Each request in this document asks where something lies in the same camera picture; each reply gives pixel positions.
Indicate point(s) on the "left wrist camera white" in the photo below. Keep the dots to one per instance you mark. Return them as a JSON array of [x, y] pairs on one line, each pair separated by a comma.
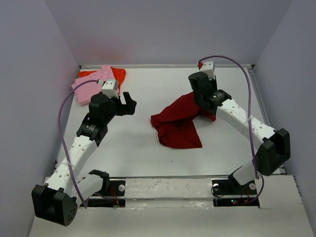
[[110, 87]]

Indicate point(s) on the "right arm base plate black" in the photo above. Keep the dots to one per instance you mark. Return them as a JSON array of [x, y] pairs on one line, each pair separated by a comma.
[[226, 196]]

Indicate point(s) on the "back table rail white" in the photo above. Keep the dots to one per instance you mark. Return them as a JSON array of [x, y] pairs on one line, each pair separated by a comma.
[[158, 66]]

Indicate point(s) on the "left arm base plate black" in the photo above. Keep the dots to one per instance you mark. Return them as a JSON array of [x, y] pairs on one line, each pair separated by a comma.
[[113, 197]]

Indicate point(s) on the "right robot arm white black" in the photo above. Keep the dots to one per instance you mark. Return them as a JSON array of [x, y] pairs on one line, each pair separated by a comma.
[[271, 146]]

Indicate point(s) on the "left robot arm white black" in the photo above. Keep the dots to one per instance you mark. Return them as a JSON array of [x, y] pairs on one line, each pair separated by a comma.
[[59, 198]]

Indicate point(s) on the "pink t shirt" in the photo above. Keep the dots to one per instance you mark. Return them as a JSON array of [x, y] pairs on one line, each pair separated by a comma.
[[86, 91]]

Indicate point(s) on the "dark red t shirt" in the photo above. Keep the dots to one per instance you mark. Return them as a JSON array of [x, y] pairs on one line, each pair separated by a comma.
[[175, 126]]

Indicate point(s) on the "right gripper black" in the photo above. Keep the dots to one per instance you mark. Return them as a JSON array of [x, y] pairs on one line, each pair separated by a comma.
[[214, 82]]

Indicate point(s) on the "orange t shirt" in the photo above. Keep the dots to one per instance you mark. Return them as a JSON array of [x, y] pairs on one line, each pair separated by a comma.
[[119, 75]]

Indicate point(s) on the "front table rail metal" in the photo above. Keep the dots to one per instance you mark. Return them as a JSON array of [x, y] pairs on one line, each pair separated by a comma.
[[170, 177]]

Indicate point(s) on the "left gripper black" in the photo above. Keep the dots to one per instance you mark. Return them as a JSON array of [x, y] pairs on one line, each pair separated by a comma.
[[128, 109]]

